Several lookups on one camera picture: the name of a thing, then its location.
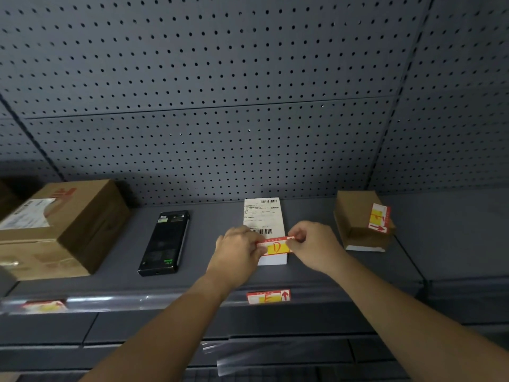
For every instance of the person's right hand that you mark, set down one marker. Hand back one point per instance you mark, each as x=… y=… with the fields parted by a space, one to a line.
x=320 y=248

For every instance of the person's left hand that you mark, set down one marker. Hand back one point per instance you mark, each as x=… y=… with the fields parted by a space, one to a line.
x=232 y=258

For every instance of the person's left thumb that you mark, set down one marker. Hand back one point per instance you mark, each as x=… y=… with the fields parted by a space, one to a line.
x=260 y=253

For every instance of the person's right thumb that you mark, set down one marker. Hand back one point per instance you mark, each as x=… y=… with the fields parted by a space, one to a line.
x=293 y=242

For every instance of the red and yellow label sticker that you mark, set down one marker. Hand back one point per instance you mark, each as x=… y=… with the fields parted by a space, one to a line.
x=278 y=246

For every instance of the person's left forearm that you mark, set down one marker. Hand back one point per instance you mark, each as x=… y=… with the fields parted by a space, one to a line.
x=159 y=334

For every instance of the person's right forearm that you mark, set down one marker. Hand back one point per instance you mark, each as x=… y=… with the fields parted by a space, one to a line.
x=413 y=326

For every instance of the white parcel with shipping label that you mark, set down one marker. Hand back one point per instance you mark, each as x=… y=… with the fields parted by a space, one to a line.
x=264 y=214

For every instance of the red yellow shelf edge label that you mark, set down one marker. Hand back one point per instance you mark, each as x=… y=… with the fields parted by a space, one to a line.
x=268 y=297
x=44 y=306

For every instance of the grey metal shelf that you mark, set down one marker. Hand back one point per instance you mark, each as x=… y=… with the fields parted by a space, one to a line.
x=222 y=280
x=457 y=242

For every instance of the small brown cardboard box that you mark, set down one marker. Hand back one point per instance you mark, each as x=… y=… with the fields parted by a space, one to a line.
x=354 y=222

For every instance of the red yellow sticker with arrow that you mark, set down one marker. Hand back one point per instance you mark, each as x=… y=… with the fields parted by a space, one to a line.
x=379 y=218

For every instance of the black handheld scanner phone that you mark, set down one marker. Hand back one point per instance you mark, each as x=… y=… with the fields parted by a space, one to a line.
x=165 y=244

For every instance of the clear plastic label strip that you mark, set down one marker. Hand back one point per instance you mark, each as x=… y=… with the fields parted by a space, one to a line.
x=131 y=300
x=278 y=352

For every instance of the grey perforated back panel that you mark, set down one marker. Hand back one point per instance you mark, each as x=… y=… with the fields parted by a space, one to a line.
x=222 y=95

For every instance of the large brown cardboard box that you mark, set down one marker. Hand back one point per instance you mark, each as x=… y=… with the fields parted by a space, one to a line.
x=75 y=234

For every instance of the white shipping label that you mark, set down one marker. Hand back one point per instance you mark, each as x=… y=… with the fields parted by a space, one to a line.
x=28 y=213

